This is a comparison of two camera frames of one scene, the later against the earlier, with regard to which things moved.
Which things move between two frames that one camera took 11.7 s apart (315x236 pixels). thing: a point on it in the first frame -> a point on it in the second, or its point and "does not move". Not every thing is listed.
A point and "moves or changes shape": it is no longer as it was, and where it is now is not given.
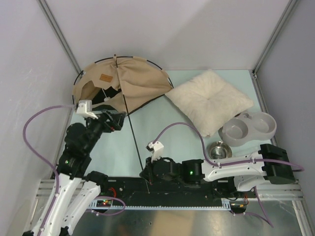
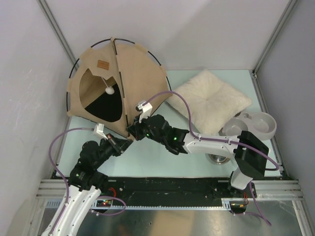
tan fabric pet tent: (140, 82) moves or changes shape
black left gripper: (115, 124) -> (119, 145)
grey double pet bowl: (247, 126) does not move
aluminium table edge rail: (141, 192) does not move
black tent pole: (118, 56) -> (87, 51)
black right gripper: (148, 174) -> (136, 129)
